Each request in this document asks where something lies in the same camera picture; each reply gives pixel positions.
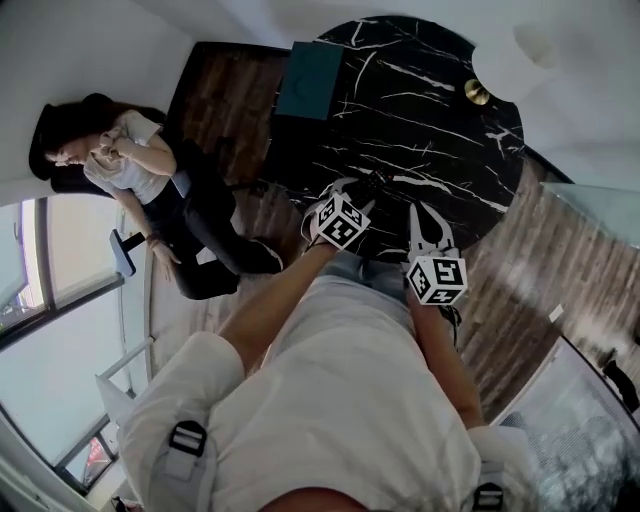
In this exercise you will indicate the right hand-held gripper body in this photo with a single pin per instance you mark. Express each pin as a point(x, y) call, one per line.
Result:
point(437, 275)

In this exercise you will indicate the white lamp with gold base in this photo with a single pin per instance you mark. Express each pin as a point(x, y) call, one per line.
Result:
point(505, 70)

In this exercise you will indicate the person's right forearm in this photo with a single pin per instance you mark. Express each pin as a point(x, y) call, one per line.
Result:
point(445, 370)

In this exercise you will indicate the black marble round table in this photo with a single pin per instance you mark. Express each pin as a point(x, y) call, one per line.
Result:
point(425, 135)

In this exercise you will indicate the dark teal rectangular box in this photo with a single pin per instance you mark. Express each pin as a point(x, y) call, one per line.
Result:
point(307, 82)

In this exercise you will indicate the white paper slip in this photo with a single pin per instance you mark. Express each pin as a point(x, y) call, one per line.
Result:
point(556, 314)

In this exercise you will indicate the black electronic component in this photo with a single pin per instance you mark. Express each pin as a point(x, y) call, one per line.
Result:
point(372, 184)

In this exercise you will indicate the person's blue jeans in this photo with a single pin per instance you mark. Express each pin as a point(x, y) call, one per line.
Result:
point(365, 272)

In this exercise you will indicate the white metal rail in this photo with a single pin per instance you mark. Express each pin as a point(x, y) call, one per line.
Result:
point(127, 356)

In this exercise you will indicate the black office chair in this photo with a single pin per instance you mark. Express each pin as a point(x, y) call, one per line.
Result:
point(622, 385)

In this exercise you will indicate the person's white shirt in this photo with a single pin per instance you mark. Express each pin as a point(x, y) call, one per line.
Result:
point(340, 410)

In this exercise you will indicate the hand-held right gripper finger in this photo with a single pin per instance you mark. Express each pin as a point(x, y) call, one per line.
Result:
point(416, 230)
point(446, 234)

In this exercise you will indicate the glass partition with blinds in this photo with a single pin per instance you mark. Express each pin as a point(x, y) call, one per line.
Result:
point(575, 440)

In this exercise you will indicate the frosted glass door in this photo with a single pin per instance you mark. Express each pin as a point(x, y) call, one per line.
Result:
point(600, 205)

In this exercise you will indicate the black armchair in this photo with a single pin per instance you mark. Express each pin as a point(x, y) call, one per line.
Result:
point(45, 140)

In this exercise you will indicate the blue flat mop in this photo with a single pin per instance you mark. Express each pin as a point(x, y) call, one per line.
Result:
point(122, 252)

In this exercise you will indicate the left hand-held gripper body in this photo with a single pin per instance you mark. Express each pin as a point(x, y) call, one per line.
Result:
point(340, 222)

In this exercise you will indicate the person's left forearm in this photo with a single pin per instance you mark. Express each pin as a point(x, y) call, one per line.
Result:
point(270, 310)

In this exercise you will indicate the window with dark frame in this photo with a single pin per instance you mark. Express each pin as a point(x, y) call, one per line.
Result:
point(75, 240)

